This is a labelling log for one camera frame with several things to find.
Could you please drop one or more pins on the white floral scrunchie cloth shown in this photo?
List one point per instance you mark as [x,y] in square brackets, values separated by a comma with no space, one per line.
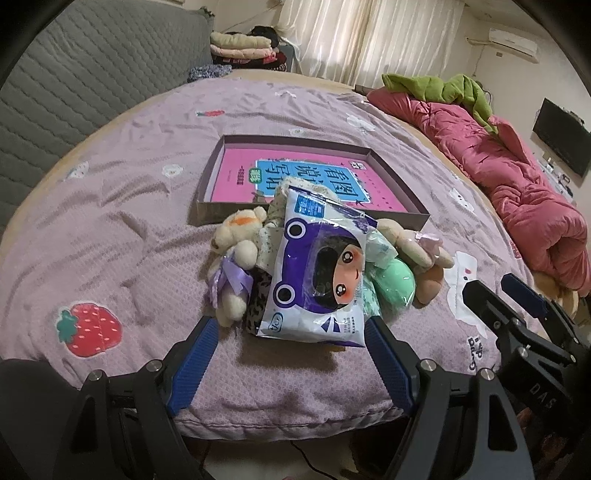
[269,236]

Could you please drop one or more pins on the shallow grey cardboard box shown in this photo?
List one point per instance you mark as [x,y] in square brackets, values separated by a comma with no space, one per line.
[204,211]

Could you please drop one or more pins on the white wall air conditioner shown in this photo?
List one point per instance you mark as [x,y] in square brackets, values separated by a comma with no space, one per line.
[518,45]

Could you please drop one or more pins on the cream bear purple dress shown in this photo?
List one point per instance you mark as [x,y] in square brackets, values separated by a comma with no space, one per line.
[228,277]

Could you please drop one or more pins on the green squishy egg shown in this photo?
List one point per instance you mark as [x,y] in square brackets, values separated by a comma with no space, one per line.
[395,283]

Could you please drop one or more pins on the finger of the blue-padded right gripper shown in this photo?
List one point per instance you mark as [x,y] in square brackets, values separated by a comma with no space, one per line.
[548,312]
[494,308]

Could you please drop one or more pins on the leopard print scrunchie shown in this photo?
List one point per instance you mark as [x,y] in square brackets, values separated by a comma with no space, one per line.
[257,300]

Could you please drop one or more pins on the grey quilted headboard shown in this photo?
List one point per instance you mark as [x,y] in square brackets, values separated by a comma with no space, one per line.
[94,61]

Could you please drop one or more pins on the white curtains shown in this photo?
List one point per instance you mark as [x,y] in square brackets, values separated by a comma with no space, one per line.
[357,42]

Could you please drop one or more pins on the black wall television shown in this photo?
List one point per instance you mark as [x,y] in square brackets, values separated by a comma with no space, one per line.
[564,135]

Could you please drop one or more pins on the purple frog wet wipes pack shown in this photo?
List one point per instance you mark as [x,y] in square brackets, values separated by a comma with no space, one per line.
[316,290]

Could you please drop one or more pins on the dark floral cloth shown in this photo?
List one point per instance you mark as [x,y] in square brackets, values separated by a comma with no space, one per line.
[210,71]

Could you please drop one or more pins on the stack of folded clothes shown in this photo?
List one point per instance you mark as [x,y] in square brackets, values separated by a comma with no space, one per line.
[258,49]

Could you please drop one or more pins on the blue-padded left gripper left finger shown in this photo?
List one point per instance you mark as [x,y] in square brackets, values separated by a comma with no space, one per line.
[186,363]

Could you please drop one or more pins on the green blanket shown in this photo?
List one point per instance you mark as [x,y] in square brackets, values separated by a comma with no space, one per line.
[460,90]

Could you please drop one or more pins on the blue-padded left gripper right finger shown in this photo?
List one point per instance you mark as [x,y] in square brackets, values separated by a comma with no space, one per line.
[395,361]

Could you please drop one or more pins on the pink quilted duvet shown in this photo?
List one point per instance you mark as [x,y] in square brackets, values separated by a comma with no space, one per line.
[549,232]

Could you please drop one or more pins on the beige bear pink dress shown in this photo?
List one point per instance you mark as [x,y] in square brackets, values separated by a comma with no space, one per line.
[424,254]

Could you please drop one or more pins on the green tissue pack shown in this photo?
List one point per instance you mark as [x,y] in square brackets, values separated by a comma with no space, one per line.
[380,251]

